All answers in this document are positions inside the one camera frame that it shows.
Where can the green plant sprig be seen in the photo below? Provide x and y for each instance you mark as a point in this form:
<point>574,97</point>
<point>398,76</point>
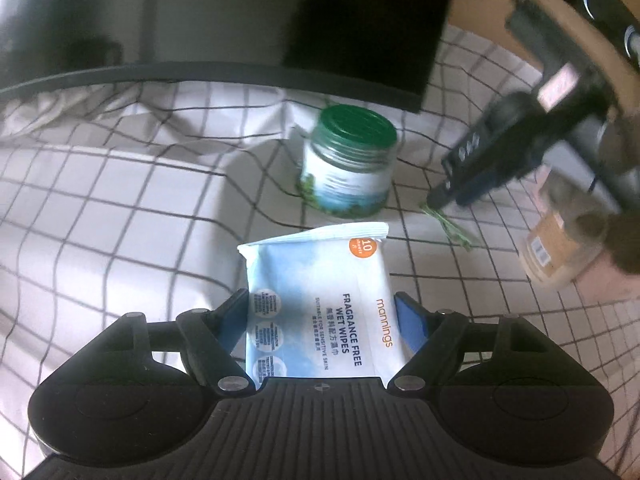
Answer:
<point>450,224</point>

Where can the brown fuzzy item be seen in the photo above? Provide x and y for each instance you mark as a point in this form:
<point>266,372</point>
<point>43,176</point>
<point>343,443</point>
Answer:
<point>622,242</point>

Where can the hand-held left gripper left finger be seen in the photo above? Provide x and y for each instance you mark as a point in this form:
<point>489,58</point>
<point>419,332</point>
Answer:
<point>231,321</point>

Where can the beige container with barcode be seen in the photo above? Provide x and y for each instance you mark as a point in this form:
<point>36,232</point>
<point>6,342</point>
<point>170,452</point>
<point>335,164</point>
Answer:
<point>552,255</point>

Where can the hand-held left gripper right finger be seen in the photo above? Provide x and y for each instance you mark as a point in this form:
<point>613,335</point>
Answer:
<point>411,322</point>

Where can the white black checked bed sheet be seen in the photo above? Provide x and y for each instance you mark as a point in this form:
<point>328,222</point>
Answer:
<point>125,210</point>

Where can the blue white wet wipes packet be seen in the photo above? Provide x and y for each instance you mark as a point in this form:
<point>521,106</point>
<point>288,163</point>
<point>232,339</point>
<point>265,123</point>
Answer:
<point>320,305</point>

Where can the grey storage box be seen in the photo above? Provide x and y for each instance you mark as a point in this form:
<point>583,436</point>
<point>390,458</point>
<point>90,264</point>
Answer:
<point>225,20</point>

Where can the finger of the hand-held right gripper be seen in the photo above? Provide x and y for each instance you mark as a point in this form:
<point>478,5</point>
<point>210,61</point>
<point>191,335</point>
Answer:
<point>480,145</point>
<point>480,190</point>

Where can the black strip with metal studs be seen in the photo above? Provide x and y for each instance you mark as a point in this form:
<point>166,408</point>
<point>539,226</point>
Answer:
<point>607,15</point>

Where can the green lid white jar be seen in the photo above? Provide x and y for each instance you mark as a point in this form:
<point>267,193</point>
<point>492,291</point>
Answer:
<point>347,160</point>

